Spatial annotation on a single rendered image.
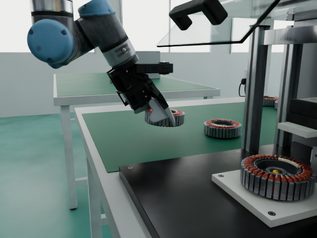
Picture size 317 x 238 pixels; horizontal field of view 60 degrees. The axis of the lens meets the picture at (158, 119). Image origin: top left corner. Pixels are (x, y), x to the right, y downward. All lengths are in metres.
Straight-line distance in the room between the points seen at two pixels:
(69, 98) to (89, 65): 3.19
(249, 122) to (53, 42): 0.45
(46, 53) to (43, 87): 4.32
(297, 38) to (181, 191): 0.35
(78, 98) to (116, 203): 1.24
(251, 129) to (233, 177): 0.19
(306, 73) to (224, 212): 0.45
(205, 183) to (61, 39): 0.36
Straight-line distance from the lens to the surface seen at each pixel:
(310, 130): 0.48
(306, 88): 0.77
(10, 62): 4.85
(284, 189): 0.45
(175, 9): 0.42
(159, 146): 0.75
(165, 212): 0.42
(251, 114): 0.66
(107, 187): 0.55
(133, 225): 0.44
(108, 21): 0.66
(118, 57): 0.67
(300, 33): 0.58
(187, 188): 0.49
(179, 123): 0.74
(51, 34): 0.52
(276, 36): 0.62
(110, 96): 1.70
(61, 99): 1.67
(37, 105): 4.89
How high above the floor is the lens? 1.00
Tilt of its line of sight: 14 degrees down
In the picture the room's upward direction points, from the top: straight up
